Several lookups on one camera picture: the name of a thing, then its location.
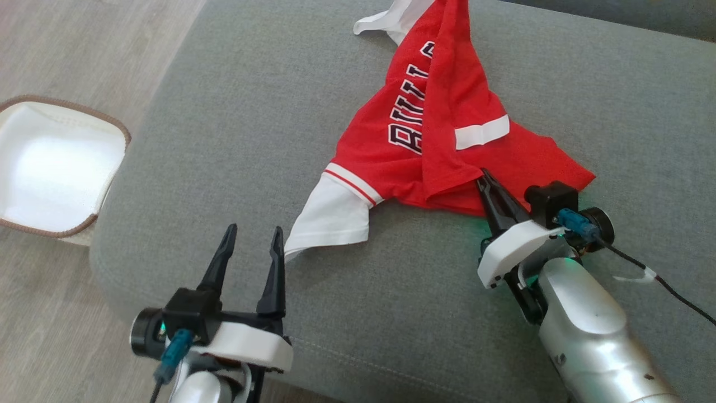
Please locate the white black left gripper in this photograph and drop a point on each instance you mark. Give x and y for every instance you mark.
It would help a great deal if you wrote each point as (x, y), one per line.
(246, 341)

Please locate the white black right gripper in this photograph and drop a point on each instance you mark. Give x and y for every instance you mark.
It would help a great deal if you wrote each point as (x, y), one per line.
(512, 246)

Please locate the red white basketball jersey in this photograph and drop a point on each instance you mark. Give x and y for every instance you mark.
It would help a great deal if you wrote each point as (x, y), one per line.
(447, 112)

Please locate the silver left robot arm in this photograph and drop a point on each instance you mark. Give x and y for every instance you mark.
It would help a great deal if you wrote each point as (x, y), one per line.
(204, 392)

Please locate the grey sofa seat cushion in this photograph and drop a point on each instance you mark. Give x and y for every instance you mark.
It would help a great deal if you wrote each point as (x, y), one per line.
(391, 313)

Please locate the white laundry basket brown rim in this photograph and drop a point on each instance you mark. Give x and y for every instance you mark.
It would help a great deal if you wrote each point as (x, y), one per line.
(50, 168)

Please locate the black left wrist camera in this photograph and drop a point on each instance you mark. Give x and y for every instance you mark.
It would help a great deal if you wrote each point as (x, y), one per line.
(190, 308)

